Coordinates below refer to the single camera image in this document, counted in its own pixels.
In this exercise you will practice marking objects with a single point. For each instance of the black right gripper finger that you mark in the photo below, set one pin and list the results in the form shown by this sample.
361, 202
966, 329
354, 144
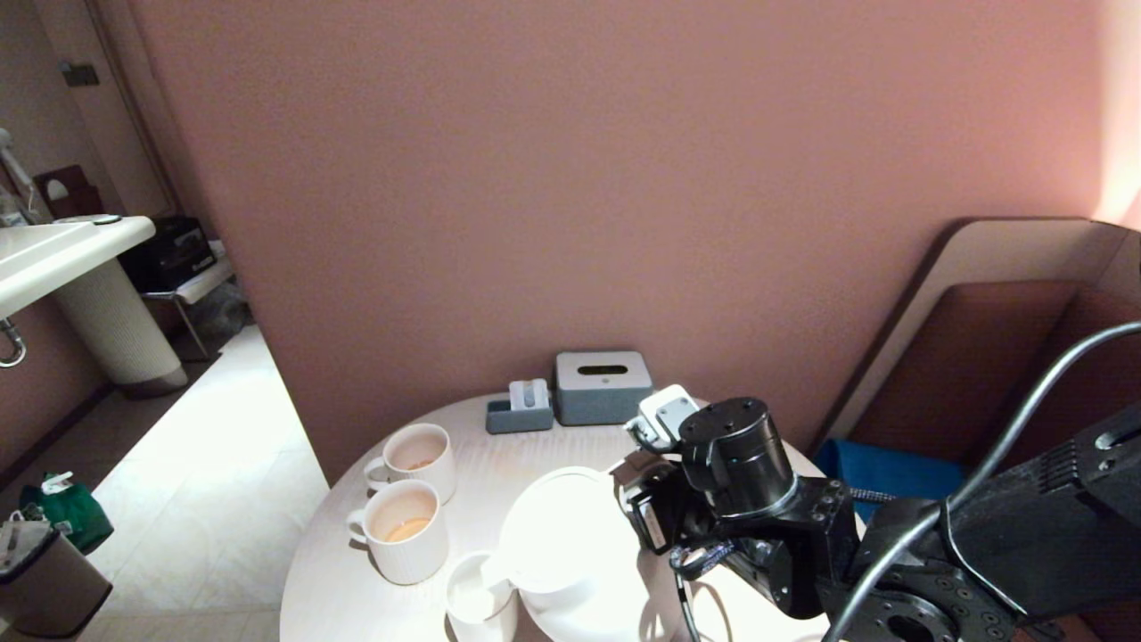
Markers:
670, 526
636, 522

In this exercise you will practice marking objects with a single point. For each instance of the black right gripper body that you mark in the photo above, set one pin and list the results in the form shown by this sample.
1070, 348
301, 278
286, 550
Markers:
700, 539

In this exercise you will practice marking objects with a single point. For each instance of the white electric kettle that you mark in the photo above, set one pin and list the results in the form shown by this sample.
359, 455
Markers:
562, 526

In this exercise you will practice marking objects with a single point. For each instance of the grey blue tissue box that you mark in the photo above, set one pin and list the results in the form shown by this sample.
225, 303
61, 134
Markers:
602, 392

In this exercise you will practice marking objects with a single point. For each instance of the small grey sachet holder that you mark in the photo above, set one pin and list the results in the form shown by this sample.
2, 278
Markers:
517, 421

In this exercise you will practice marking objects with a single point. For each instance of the white sachet packets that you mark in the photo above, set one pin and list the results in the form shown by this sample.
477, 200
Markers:
528, 394

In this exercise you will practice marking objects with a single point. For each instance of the blue folded cloth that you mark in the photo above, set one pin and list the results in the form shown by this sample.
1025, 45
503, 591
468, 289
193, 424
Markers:
891, 473

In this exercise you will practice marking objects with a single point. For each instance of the white ribbed mug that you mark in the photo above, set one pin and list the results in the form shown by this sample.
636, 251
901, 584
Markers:
419, 459
406, 544

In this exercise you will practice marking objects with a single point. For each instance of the grey plastic bag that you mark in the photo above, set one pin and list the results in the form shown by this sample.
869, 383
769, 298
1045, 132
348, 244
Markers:
221, 316

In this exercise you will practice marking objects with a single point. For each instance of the white metal-leg rack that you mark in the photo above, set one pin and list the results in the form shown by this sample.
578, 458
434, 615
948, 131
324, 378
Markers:
201, 281

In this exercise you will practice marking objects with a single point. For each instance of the black box appliance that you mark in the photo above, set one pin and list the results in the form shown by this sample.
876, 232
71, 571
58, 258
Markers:
169, 254

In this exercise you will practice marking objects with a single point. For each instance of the green bag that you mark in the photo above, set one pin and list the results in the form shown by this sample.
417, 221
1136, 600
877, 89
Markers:
76, 513

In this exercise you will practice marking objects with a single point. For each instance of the brown waste bin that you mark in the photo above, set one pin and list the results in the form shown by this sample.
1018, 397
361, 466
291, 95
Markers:
49, 593

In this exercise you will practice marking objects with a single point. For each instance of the grey oval dish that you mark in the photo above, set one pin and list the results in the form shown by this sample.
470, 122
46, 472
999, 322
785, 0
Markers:
98, 219

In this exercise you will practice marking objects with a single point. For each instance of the chrome drain pipe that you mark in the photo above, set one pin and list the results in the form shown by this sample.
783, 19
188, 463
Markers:
12, 348

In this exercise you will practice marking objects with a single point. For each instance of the chrome sink faucet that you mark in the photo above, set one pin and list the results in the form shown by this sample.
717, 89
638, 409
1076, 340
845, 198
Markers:
13, 169

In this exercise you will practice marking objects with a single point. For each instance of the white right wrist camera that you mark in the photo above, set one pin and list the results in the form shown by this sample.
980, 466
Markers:
669, 412

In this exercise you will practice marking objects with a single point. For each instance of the white ribbed sink pedestal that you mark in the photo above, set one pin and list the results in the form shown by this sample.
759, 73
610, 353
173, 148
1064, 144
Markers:
116, 330

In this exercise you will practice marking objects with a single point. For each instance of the white pedestal sink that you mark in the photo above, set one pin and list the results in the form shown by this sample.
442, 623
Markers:
53, 254

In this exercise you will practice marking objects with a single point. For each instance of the brown wall holder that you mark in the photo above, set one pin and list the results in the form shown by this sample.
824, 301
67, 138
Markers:
67, 192

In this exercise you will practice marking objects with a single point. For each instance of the dark wall plate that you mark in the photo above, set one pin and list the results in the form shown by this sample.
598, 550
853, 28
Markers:
80, 75

